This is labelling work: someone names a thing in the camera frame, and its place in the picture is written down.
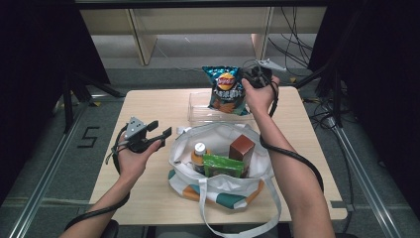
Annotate bundle of black cables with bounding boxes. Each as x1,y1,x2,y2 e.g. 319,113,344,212
266,6,315,78

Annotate person's left hand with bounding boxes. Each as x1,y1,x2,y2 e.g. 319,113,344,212
117,140,165,186

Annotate green snack packet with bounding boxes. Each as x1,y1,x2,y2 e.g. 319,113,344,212
202,153,246,179

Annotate beige wooden desk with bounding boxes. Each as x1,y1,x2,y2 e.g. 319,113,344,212
78,6,328,66

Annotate aluminium floor rail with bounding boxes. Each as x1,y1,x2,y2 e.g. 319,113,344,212
325,116,403,238
8,95,127,238

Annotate clear plastic container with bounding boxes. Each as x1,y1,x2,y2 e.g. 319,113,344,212
187,91,256,125

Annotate black curtain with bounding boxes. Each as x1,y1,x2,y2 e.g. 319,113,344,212
307,0,420,210
0,0,111,207

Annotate person's right hand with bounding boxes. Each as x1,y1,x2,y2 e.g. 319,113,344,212
242,75,281,117

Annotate left hand-held gripper cable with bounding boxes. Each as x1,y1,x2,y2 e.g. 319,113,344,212
63,123,132,232

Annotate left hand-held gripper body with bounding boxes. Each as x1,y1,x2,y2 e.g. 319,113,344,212
123,116,161,154

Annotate black tripod stand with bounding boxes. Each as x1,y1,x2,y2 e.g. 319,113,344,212
61,70,126,134
293,62,345,129

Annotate black chair seat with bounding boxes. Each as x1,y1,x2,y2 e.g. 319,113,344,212
98,218,121,238

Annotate blue chip bag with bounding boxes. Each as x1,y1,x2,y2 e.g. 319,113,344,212
201,64,252,117

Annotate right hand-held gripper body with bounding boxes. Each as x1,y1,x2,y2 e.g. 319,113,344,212
247,59,287,89

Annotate tangle of black floor cables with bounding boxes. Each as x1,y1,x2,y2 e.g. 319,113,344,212
302,93,352,133

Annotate hand-held gripper cable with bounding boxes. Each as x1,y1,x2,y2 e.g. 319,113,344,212
259,77,326,193
63,123,132,232

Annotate right hand-held gripper cable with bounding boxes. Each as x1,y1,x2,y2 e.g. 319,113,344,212
259,77,326,193

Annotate orange drink bottle white cap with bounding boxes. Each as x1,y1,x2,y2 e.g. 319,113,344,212
190,142,213,176

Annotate white patterned tote bag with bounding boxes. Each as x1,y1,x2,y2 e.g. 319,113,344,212
167,121,283,238

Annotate brown carton box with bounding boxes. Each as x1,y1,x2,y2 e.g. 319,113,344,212
228,133,257,179

